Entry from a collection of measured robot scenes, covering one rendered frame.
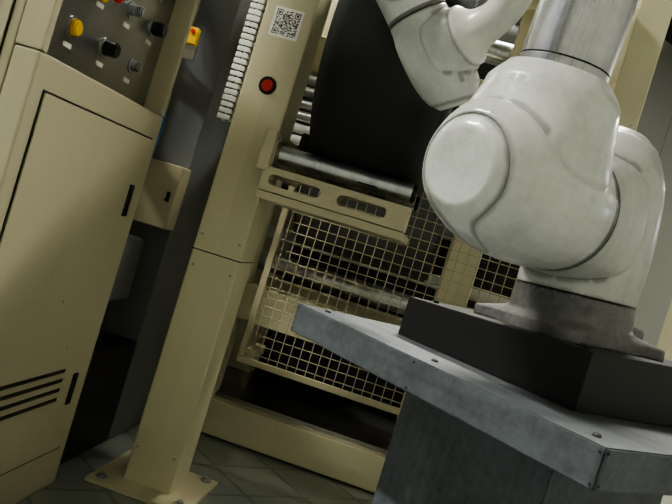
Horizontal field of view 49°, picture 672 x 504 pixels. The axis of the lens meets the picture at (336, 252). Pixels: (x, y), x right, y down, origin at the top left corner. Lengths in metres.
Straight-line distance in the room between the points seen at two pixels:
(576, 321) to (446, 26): 0.53
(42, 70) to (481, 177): 0.82
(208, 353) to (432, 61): 0.99
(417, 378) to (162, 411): 1.20
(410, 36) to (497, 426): 0.70
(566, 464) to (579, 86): 0.37
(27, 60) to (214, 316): 0.83
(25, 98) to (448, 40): 0.68
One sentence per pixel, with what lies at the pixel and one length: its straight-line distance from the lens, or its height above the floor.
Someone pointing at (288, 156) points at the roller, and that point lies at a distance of 1.78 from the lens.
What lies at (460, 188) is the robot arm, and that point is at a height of 0.84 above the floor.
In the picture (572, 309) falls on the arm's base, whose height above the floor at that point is 0.75.
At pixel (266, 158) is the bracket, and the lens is 1.75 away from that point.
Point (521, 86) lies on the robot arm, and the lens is 0.80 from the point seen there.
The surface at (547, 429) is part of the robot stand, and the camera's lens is 0.73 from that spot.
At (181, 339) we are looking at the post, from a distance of 1.92.
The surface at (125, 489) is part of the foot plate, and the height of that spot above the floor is 0.01.
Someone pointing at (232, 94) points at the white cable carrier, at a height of 1.02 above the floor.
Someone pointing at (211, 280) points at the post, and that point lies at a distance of 1.89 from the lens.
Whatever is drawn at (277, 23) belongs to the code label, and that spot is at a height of 1.21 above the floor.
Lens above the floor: 0.75
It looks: 1 degrees down
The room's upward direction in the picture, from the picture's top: 17 degrees clockwise
